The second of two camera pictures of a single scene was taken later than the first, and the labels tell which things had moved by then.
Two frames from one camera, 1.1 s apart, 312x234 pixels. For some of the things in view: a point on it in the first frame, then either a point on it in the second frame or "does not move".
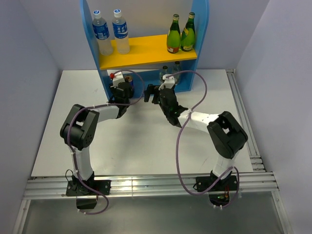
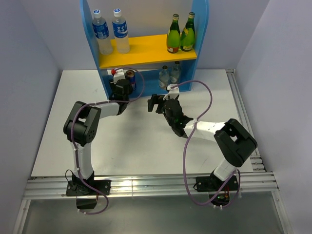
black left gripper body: [113, 90] does not move
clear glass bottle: [164, 72] does not move
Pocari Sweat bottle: [120, 29] does not move
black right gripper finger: [149, 91] → [155, 99]
